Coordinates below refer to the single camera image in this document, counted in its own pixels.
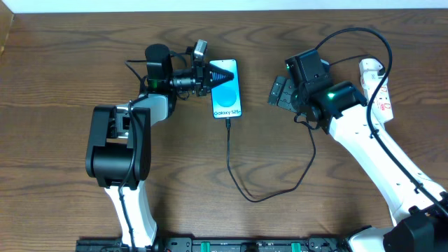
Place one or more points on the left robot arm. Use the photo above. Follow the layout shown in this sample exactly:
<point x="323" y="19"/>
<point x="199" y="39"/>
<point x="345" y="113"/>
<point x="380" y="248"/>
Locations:
<point x="118" y="152"/>

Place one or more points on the blue Galaxy smartphone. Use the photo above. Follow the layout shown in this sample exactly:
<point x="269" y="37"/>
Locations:
<point x="226" y="98"/>

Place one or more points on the white charger plug adapter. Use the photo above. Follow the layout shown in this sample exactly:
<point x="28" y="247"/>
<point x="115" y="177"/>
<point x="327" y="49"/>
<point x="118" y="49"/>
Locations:
<point x="370" y="79"/>

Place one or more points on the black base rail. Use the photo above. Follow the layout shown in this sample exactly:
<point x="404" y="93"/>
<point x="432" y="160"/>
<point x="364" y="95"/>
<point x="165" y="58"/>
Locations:
<point x="191" y="244"/>

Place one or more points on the white power strip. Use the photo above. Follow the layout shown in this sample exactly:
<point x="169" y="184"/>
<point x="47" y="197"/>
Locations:
<point x="381" y="107"/>

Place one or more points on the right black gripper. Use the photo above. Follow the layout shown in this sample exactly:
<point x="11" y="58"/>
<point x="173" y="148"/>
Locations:
<point x="280" y="92"/>

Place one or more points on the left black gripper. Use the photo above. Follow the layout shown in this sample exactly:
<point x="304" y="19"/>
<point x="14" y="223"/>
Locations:
<point x="201" y="80"/>

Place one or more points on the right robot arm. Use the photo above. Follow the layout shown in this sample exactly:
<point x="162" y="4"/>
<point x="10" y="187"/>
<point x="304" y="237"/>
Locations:
<point x="355" y="118"/>

